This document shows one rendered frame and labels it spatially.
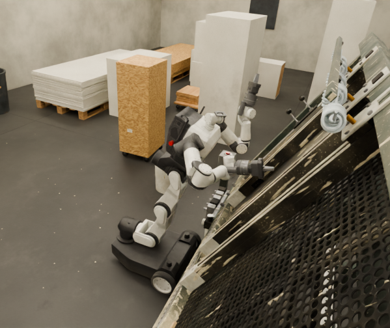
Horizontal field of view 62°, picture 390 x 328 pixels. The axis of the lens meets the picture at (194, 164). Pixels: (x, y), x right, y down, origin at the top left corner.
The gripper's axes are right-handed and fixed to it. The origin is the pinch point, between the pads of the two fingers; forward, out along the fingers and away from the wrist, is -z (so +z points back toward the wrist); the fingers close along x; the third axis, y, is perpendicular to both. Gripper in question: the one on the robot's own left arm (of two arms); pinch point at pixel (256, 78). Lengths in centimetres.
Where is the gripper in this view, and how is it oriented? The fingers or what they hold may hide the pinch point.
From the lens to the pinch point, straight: 229.9
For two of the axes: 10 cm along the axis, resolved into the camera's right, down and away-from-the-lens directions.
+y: -9.4, -1.7, -2.8
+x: 2.1, 3.4, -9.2
